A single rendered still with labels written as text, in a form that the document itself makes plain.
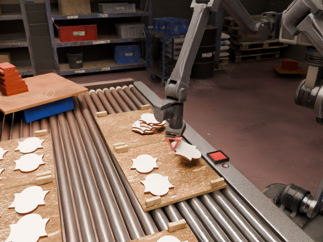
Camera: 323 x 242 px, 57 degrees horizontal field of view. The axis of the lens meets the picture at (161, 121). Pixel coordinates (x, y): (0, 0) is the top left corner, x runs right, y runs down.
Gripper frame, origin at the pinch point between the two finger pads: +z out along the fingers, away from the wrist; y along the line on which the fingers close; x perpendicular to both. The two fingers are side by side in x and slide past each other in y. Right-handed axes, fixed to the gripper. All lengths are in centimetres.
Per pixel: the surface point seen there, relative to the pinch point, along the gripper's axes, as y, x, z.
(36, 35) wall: -376, -359, 41
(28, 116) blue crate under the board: -17, -90, 7
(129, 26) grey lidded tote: -423, -191, 23
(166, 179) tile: 15.1, 0.2, 7.3
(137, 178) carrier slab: 16.4, -11.3, 8.4
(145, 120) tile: -24.0, -21.5, 2.7
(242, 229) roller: 29.3, 30.5, 10.6
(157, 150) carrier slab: -6.7, -9.8, 8.6
